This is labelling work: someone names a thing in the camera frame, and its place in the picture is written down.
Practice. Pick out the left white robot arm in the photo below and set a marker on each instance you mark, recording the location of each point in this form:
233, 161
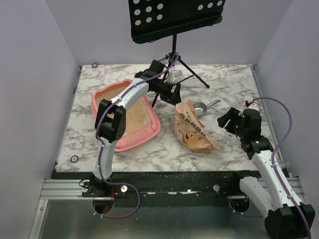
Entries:
110, 122

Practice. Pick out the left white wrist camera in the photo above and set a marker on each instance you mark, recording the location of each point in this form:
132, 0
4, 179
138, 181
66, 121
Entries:
173, 75

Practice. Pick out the aluminium frame rail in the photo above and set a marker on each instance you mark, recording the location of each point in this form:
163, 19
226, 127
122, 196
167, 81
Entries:
61, 190

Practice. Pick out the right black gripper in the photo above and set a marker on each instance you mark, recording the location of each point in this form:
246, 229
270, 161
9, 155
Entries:
231, 121

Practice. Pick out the pink litter box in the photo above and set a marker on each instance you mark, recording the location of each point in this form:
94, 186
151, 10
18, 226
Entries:
142, 123

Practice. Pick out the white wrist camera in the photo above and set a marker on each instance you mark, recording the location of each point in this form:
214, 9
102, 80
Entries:
252, 105
173, 75

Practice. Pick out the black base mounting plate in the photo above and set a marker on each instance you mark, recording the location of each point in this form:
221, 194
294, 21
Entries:
166, 189

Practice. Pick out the white bag sealing clip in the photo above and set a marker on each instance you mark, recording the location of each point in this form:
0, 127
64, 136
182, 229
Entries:
225, 137

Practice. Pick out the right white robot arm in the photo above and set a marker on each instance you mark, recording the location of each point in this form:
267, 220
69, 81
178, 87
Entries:
285, 215

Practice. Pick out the metal litter scoop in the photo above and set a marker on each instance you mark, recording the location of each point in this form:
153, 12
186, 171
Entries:
201, 108

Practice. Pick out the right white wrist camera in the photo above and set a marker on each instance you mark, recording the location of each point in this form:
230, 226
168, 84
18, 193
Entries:
252, 105

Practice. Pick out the black music stand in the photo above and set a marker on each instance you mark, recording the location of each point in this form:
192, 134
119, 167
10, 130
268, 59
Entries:
152, 20

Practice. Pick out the orange cat litter bag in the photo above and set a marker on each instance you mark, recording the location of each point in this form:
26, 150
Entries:
190, 131

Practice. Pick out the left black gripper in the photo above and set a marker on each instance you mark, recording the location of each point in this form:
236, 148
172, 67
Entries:
173, 93

